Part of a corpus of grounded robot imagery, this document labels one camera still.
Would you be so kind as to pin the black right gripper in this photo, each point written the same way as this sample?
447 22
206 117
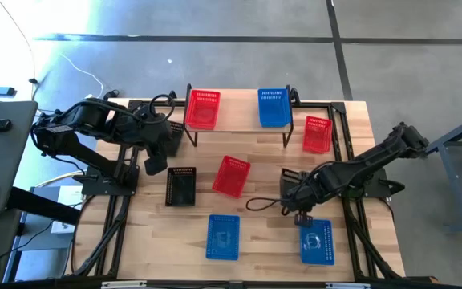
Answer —
301 194

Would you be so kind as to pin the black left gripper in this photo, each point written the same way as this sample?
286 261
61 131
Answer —
156 134

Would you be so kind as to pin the blue plastic basket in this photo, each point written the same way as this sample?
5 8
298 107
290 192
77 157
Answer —
274 108
317 245
223 237

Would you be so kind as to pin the black plastic basket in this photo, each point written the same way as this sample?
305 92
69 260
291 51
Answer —
289 176
181 188
178 134

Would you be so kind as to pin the red plastic basket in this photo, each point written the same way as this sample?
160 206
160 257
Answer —
231 176
203 110
317 134

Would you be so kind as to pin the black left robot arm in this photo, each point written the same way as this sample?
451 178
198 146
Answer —
90 118

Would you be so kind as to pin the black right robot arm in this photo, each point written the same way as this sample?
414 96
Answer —
375 154

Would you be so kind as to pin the wooden shelf with black legs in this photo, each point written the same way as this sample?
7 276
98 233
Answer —
239 112

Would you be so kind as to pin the black table clamp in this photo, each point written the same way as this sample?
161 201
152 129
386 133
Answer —
295 95
171 94

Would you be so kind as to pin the white paper sheet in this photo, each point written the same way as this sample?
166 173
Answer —
68 196

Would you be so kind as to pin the black desk beam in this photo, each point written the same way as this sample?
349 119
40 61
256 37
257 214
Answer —
42 206

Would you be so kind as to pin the grey desk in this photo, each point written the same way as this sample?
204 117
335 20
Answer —
6 160

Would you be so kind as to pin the small black desk object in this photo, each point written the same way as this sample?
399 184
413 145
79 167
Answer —
1 125

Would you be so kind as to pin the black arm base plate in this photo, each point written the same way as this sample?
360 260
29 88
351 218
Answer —
379 188
98 186

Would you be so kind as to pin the silver rail bracket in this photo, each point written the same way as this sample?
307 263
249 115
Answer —
123 284
347 285

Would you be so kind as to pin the black front rail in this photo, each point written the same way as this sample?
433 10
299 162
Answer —
255 286

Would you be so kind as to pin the black aluminium table frame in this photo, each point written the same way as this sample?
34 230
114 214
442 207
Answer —
313 104

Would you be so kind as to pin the blue-grey metal table frame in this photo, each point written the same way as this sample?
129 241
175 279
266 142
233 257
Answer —
455 188

